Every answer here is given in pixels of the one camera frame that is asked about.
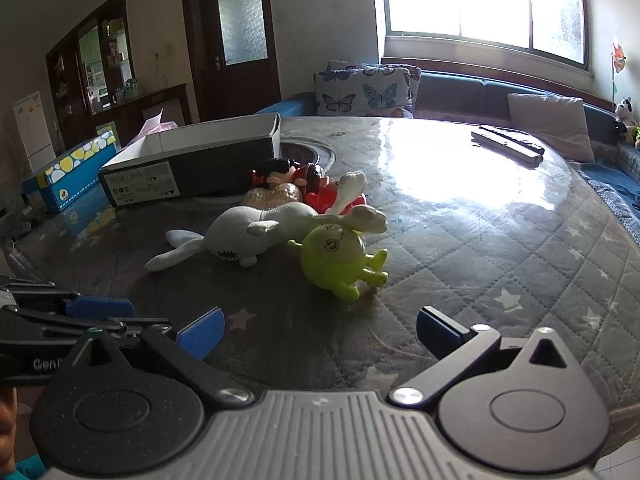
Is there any green one-eyed monster toy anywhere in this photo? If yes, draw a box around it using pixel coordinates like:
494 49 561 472
288 224 388 301

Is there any tan peanut shaped toy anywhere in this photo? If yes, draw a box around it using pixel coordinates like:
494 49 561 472
241 183 303 210

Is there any red black-haired doll figure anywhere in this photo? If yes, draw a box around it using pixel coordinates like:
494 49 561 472
248 158 330 195

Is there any person's left hand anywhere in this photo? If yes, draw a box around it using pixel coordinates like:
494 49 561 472
0 387 17 476

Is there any blue yellow spotted box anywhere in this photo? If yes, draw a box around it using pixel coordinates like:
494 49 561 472
22 125 119 212

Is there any black white cardboard shoebox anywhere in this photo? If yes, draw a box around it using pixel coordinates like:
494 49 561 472
99 113 281 208

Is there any white pink plastic bag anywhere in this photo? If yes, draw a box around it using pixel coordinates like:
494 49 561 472
126 108 178 146

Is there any white refrigerator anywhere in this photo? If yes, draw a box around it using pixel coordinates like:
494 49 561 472
13 91 55 174

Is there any grey remote control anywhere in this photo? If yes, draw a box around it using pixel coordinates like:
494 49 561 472
471 129 544 166

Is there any black remote control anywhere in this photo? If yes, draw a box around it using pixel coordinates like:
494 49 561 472
480 125 544 156

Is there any round induction cooktop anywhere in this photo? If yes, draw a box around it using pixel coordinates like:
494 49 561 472
280 139 336 171

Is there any dark wooden cabinet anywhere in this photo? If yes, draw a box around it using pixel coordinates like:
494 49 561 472
46 0 192 148

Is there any blue sofa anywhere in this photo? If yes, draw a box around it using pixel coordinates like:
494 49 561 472
255 70 640 246

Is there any grey cushion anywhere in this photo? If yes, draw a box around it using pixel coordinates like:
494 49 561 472
506 93 596 162

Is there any butterfly pattern pillow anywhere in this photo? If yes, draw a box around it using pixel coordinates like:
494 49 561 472
314 64 421 118

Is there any black white cow plush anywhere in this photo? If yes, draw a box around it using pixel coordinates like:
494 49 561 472
614 96 636 130

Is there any dark wooden door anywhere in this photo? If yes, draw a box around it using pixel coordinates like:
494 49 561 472
182 0 281 122

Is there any colourful pinwheel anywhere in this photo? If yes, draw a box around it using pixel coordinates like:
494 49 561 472
611 44 626 101

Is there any window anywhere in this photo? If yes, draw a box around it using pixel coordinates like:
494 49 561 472
384 0 588 67

